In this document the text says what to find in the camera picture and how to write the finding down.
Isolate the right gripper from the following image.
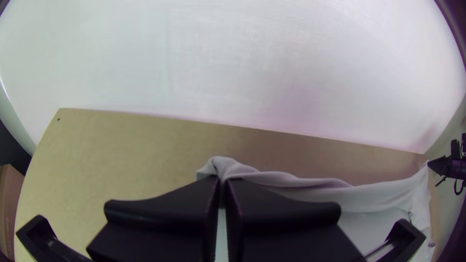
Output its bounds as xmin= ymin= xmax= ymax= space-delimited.
xmin=427 ymin=133 xmax=466 ymax=180

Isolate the brown cardboard box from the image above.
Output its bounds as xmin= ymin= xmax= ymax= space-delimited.
xmin=0 ymin=164 xmax=25 ymax=262

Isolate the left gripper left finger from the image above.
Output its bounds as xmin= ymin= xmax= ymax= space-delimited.
xmin=85 ymin=176 xmax=221 ymax=262

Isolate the grey t-shirt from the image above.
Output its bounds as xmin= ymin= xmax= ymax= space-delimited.
xmin=196 ymin=155 xmax=436 ymax=262

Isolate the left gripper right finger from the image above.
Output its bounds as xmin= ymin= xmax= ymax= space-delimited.
xmin=223 ymin=178 xmax=366 ymax=262

